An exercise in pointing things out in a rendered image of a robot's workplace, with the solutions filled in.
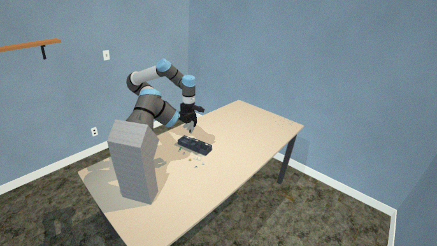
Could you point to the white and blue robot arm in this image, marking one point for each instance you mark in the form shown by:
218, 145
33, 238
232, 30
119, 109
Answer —
149, 105

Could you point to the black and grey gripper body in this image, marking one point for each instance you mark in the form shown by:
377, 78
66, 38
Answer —
189, 115

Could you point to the dark grey rack of bins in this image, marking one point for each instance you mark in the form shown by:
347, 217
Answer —
195, 145

